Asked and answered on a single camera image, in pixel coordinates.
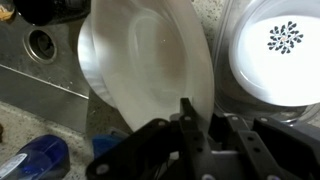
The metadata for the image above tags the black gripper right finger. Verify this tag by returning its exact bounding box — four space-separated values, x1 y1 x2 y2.
213 113 320 180

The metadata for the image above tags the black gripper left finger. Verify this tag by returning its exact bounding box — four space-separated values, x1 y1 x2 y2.
179 98 214 180

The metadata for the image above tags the white deep plate bowl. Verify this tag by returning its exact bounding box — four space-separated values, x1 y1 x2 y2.
91 0 214 131

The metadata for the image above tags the white bowl snowflake pattern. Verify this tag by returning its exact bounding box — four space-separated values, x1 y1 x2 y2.
229 0 320 107

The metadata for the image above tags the blue dish soap bottle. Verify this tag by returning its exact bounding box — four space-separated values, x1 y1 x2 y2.
0 134 71 180

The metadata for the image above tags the small white plate on counter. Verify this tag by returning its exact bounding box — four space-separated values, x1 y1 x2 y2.
77 17 116 108

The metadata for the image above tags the clear plastic container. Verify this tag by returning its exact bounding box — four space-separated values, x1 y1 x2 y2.
212 0 320 124

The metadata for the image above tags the blue sponge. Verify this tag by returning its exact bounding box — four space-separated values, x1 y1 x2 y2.
91 127 129 158

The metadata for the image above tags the grey sink basin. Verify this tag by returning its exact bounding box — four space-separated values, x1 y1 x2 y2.
0 0 90 132

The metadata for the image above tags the black mug in sink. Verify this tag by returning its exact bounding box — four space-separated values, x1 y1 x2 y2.
13 0 91 26

